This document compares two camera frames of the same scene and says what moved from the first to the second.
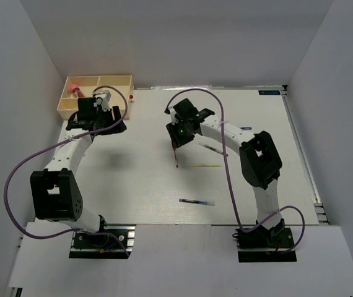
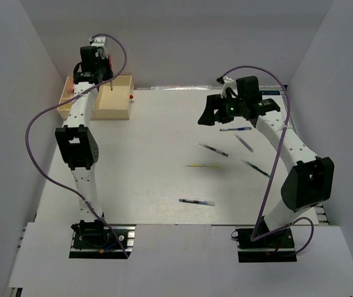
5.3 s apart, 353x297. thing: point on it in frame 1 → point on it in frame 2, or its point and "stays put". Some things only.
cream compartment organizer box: [85, 85] stays put
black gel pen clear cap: [212, 148] stays put
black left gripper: [108, 113] → [106, 60]
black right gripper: [176, 141] → [215, 102]
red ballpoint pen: [175, 156] → [111, 57]
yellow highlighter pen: [204, 165] stays put
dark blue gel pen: [196, 202] stays put
